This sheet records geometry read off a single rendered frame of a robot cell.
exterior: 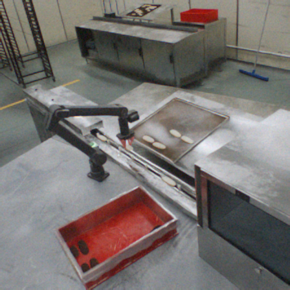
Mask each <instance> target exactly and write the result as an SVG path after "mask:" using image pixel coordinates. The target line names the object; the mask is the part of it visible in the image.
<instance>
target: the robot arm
mask: <svg viewBox="0 0 290 290"><path fill-rule="evenodd" d="M100 116H111V117H118V124H119V128H120V133H118V134H116V137H117V139H118V140H119V141H120V143H121V144H122V145H123V147H124V148H126V141H127V140H128V142H129V145H130V146H131V145H132V143H133V140H134V138H135V135H134V134H135V131H133V130H132V129H130V128H129V123H133V122H135V121H137V120H139V114H138V112H137V111H136V110H134V109H133V110H131V111H128V108H127V107H125V106H123V105H122V104H109V105H83V106H71V105H61V104H51V105H50V106H49V109H48V110H47V114H46V116H45V120H44V123H43V125H44V126H45V127H46V128H47V129H48V130H49V131H50V132H53V133H55V134H57V136H59V137H60V138H62V139H63V140H65V141H66V142H68V143H69V144H71V145H72V146H74V147H75V148H78V149H79V150H80V151H81V152H83V153H84V154H86V155H87V156H88V157H89V158H90V159H89V164H90V172H89V173H88V174H87V176H88V177H90V178H92V179H94V180H96V181H98V182H102V181H103V180H104V179H106V177H109V172H107V171H105V169H104V166H103V165H104V164H105V163H106V161H107V157H106V155H105V153H104V152H102V151H101V150H100V149H99V148H93V147H92V146H90V145H88V143H86V142H84V141H83V140H82V139H80V138H79V137H78V136H77V135H75V134H74V133H73V132H72V131H70V130H68V129H67V128H66V127H64V126H63V125H62V124H60V123H59V121H60V120H61V119H62V118H69V117H100ZM128 122H129V123H128ZM130 139H131V143H130Z"/></svg>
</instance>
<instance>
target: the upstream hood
mask: <svg viewBox="0 0 290 290"><path fill-rule="evenodd" d="M23 92H24V94H25V96H26V97H27V98H29V99H31V100H32V101H34V102H35V103H37V104H39V105H40V106H41V107H42V108H43V109H45V110H46V111H47V110H48V109H49V106H50V105H51V104H61V105H71V106H77V105H76V104H74V103H72V102H70V101H68V100H67V99H65V98H64V97H61V96H60V95H57V94H56V93H54V92H52V91H51V90H49V89H47V88H45V87H43V86H42V85H41V84H37V85H33V86H31V87H28V88H26V89H23ZM60 121H62V122H64V123H66V124H67V125H68V126H70V127H71V128H73V129H74V130H75V131H77V132H79V134H80V135H82V136H84V135H87V134H89V133H90V132H89V131H91V130H92V129H94V128H97V127H98V128H99V129H100V128H104V123H103V120H102V119H101V118H98V117H69V118H62V119H61V120H60Z"/></svg>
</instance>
